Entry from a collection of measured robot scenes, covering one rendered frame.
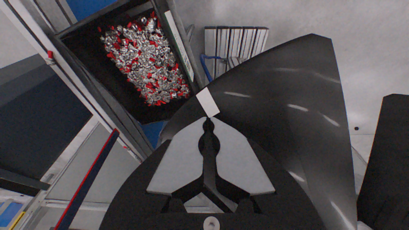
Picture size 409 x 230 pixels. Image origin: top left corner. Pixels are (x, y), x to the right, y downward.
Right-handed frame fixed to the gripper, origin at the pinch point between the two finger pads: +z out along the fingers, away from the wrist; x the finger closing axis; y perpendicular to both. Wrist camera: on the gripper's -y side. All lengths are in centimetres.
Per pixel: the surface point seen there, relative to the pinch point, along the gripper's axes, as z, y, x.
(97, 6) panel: 27.3, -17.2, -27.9
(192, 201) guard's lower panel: 32, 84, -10
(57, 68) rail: 12.3, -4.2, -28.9
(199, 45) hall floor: 101, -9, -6
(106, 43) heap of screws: 13.9, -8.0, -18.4
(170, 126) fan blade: 3.7, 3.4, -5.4
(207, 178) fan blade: 0.2, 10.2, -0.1
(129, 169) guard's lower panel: 52, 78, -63
